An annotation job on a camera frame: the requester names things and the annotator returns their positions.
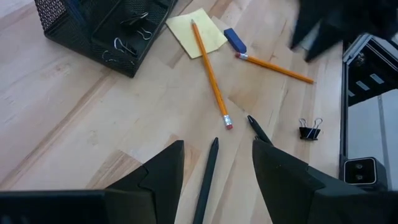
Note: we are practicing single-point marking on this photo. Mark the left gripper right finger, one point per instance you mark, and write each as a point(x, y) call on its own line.
point(289, 193)

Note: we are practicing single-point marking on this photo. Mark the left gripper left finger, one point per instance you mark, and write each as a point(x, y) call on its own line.
point(155, 196)

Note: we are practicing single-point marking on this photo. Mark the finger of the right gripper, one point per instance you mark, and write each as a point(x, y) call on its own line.
point(329, 37)
point(304, 28)

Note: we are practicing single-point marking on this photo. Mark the orange pencil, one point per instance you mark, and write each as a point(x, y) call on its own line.
point(273, 67)
point(211, 74)

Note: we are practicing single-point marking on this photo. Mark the plain black pen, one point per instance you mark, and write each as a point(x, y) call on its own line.
point(206, 180)

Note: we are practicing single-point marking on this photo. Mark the black binder clip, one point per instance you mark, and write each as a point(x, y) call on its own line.
point(127, 49)
point(133, 19)
point(309, 134)

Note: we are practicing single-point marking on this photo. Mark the black pen with scale print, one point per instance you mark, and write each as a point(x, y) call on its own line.
point(256, 127)

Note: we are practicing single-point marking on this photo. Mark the black mesh desk organizer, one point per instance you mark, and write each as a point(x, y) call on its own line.
point(124, 67)

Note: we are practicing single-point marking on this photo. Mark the blue eraser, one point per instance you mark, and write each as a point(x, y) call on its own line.
point(235, 40)

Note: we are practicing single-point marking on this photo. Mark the yellow sticky note pad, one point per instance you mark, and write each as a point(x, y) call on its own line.
point(186, 37)

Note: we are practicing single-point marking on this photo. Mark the black table-level camera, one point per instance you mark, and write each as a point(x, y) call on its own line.
point(360, 171)

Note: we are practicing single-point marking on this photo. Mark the black aluminium table frame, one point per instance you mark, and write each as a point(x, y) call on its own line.
point(343, 124)

